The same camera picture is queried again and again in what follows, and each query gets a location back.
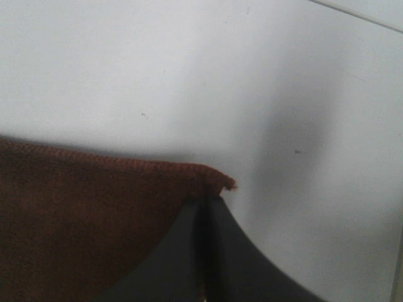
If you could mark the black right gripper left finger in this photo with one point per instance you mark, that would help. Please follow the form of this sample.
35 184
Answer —
171 272

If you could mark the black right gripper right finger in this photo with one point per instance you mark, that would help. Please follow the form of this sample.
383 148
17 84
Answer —
236 270

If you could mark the brown towel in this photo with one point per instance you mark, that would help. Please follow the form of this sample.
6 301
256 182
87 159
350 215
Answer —
73 223

